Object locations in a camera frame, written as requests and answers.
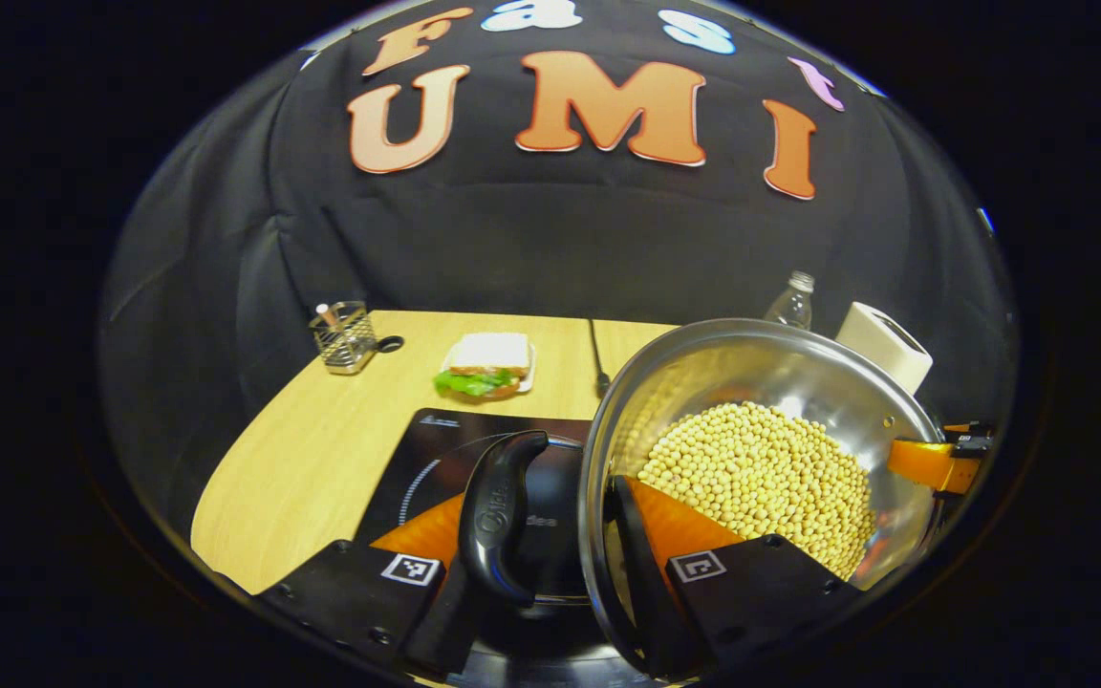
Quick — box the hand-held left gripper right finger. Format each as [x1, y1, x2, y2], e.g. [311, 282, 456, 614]
[606, 474, 864, 679]

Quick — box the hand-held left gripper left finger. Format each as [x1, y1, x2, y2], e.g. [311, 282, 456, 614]
[257, 491, 477, 677]

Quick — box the heap of soybeans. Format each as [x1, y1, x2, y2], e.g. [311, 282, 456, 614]
[637, 401, 877, 580]

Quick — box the black induction cooktop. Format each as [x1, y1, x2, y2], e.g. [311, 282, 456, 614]
[355, 409, 614, 688]

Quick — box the steel pot with black handle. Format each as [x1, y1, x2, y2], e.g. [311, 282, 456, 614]
[460, 318, 945, 684]

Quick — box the white boxy appliance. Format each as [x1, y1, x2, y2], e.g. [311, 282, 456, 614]
[835, 302, 935, 396]

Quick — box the clear plastic water bottle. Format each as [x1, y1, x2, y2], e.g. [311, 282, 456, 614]
[764, 270, 817, 332]

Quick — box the sandwich with lettuce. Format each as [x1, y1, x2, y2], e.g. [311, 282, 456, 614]
[434, 333, 534, 400]

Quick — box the wire mesh basket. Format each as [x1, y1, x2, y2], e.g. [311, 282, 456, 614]
[309, 301, 379, 376]

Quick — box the black power cable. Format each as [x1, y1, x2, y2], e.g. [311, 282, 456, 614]
[588, 318, 613, 398]

